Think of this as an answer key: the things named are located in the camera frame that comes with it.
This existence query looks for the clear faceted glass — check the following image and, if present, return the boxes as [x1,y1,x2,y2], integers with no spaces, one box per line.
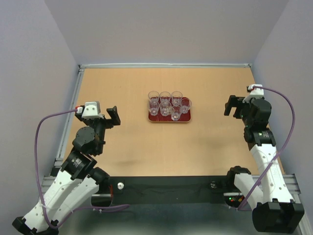
[159,100,173,117]
[171,106,182,121]
[148,101,159,116]
[159,92,171,103]
[148,91,159,104]
[171,91,183,107]
[181,98,192,114]

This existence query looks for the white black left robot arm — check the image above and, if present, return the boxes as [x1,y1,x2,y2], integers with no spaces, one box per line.
[12,101,121,235]

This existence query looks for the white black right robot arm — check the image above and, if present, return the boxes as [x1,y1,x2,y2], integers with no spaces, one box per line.
[224,95,305,234]

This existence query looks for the red lacquer tray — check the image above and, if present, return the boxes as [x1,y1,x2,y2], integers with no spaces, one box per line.
[148,100,191,123]

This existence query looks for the white round knob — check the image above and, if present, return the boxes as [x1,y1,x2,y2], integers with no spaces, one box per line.
[117,182,124,190]

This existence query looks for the black base cloth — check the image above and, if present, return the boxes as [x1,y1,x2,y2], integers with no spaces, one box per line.
[80,175,255,206]

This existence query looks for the metal front plate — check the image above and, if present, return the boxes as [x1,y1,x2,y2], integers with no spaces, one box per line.
[39,195,303,235]

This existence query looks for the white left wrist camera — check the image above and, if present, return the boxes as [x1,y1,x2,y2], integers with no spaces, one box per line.
[76,101,104,119]

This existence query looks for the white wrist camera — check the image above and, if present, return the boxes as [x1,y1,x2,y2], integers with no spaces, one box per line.
[76,101,104,119]
[243,84,264,103]

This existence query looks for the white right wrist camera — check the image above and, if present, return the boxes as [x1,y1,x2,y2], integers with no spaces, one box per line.
[243,84,264,103]

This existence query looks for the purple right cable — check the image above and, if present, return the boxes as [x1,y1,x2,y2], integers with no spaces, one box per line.
[237,85,295,212]

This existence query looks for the purple cable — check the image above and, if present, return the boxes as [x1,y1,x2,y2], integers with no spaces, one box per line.
[35,109,130,230]
[237,85,295,212]

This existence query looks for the aluminium table frame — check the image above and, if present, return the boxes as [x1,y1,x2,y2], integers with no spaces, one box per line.
[28,63,313,235]

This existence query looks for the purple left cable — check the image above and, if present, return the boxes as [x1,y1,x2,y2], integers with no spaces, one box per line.
[35,109,130,230]

